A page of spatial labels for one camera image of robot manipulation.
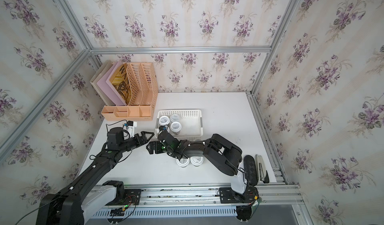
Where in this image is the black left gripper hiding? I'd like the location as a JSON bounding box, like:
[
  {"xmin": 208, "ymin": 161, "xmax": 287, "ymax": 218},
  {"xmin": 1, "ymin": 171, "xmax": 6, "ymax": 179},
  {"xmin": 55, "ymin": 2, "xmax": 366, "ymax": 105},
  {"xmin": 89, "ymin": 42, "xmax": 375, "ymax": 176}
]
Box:
[{"xmin": 117, "ymin": 131, "xmax": 154, "ymax": 154}]

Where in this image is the yogurt cup back row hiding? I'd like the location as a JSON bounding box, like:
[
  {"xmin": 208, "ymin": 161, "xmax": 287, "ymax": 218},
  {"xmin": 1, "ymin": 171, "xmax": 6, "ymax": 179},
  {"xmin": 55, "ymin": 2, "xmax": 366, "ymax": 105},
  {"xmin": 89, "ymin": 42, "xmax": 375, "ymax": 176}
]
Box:
[
  {"xmin": 159, "ymin": 115, "xmax": 171, "ymax": 127},
  {"xmin": 170, "ymin": 114, "xmax": 181, "ymax": 123}
]

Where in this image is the yogurt cup row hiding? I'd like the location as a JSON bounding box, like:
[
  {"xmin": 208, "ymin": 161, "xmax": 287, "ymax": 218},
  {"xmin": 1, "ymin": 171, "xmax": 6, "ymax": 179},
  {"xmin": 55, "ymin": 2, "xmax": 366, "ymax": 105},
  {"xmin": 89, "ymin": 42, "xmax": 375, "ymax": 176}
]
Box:
[
  {"xmin": 190, "ymin": 157, "xmax": 204, "ymax": 167},
  {"xmin": 170, "ymin": 121, "xmax": 182, "ymax": 135},
  {"xmin": 170, "ymin": 114, "xmax": 181, "ymax": 123},
  {"xmin": 176, "ymin": 158, "xmax": 190, "ymax": 168},
  {"xmin": 159, "ymin": 115, "xmax": 171, "ymax": 127}
]

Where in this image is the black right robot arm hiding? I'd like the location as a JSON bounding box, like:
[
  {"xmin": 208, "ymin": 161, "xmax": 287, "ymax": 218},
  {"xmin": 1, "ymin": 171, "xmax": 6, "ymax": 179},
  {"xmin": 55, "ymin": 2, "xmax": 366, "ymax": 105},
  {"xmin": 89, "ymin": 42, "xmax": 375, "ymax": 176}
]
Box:
[{"xmin": 146, "ymin": 130, "xmax": 259, "ymax": 194}]

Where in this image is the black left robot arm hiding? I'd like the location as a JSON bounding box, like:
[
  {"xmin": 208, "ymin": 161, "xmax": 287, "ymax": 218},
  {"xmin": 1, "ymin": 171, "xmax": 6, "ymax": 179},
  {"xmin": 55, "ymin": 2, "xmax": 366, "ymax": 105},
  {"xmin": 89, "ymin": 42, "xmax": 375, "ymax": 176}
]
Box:
[{"xmin": 36, "ymin": 127, "xmax": 155, "ymax": 225}]

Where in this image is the white plastic basket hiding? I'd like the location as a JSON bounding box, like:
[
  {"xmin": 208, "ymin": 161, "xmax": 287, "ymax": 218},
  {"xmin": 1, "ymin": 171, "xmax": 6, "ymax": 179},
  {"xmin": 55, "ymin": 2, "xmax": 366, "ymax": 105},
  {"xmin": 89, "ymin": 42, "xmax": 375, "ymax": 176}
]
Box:
[{"xmin": 155, "ymin": 109, "xmax": 204, "ymax": 139}]

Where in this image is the beige folder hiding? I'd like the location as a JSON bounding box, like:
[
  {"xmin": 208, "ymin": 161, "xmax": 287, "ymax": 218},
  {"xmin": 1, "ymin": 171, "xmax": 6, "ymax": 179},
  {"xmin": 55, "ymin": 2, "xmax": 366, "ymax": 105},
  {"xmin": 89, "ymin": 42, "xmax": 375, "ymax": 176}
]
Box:
[{"xmin": 90, "ymin": 60, "xmax": 115, "ymax": 106}]

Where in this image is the pink folder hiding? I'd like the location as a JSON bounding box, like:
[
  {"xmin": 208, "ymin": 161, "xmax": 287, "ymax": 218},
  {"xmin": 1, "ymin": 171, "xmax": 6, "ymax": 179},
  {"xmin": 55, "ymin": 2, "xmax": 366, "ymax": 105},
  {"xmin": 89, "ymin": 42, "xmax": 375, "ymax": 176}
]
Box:
[{"xmin": 93, "ymin": 61, "xmax": 127, "ymax": 106}]

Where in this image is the peach plastic file organizer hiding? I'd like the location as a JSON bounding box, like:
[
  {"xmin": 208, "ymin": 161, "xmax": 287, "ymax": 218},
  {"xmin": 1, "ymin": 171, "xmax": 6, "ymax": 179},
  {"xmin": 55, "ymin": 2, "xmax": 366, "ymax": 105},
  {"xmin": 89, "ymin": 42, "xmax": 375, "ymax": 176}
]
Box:
[{"xmin": 101, "ymin": 63, "xmax": 159, "ymax": 122}]

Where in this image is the yellow black patterned book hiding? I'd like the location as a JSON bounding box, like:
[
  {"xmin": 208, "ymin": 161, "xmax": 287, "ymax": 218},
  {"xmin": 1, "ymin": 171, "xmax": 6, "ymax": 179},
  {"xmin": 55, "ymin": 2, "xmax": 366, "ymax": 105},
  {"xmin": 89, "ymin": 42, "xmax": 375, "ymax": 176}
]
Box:
[{"xmin": 108, "ymin": 64, "xmax": 132, "ymax": 106}]

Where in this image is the grey silver stapler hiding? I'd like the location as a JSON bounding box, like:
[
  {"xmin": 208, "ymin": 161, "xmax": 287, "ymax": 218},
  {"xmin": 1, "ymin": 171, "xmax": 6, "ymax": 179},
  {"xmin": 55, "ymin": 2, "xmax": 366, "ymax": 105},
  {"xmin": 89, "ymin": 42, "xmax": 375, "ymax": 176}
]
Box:
[{"xmin": 255, "ymin": 155, "xmax": 270, "ymax": 184}]

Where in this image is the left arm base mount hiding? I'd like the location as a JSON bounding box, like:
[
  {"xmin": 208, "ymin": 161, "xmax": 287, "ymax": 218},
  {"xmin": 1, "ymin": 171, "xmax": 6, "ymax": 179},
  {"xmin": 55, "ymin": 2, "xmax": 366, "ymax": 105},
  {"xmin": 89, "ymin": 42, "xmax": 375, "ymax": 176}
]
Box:
[{"xmin": 103, "ymin": 180, "xmax": 142, "ymax": 206}]

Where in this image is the aluminium rail frame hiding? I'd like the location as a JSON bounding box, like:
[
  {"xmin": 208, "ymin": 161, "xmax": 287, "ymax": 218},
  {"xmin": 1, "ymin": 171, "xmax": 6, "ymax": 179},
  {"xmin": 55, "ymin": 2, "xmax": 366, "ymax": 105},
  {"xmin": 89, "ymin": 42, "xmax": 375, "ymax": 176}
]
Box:
[{"xmin": 83, "ymin": 183, "xmax": 313, "ymax": 225}]

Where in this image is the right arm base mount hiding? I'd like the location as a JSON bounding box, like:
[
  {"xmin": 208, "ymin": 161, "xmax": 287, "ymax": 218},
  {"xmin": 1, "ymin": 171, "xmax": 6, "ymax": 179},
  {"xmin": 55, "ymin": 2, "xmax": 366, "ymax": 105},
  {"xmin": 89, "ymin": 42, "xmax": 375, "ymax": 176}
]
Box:
[{"xmin": 218, "ymin": 187, "xmax": 259, "ymax": 204}]

